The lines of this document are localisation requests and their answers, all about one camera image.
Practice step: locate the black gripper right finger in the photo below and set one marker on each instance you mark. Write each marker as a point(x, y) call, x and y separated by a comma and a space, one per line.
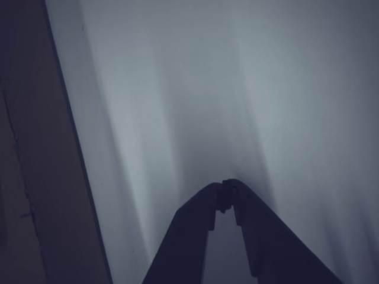
point(281, 251)

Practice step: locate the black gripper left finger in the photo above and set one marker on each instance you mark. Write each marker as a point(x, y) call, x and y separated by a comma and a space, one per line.
point(183, 236)

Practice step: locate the brown cardboard box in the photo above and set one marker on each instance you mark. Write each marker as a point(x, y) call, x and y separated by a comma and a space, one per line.
point(35, 148)

